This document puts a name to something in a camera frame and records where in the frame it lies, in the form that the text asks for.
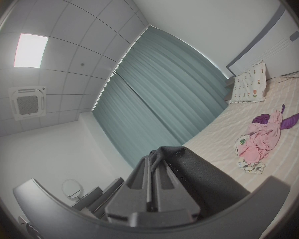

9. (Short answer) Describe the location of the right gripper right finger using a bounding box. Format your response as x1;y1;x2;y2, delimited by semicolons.
153;161;200;220

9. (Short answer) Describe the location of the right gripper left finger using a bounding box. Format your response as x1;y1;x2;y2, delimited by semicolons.
105;155;153;220

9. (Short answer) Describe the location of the black T-shirt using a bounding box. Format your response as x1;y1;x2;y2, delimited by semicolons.
149;145;251;220

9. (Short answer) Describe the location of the bed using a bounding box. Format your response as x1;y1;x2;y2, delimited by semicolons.
182;3;299;210

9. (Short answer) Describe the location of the round white mirror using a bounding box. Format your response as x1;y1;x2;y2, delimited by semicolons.
62;178;84;200

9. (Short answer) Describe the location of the white printed garment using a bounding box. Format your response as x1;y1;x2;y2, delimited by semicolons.
234;135;266;175

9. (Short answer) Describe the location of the pink garment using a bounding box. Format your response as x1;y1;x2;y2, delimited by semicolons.
239;110;282;166

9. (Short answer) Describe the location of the purple garment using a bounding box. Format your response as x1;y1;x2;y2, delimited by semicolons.
252;104;299;130

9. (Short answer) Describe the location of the grey bedside table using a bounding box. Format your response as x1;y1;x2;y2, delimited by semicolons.
224;79;236;103

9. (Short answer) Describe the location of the white printed pillow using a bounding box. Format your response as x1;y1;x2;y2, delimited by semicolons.
230;60;267;104

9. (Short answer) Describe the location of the ceiling air conditioner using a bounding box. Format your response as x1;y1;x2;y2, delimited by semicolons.
8;86;47;121

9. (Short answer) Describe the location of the ceiling light panel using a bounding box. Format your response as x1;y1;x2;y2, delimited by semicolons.
14;33;49;68

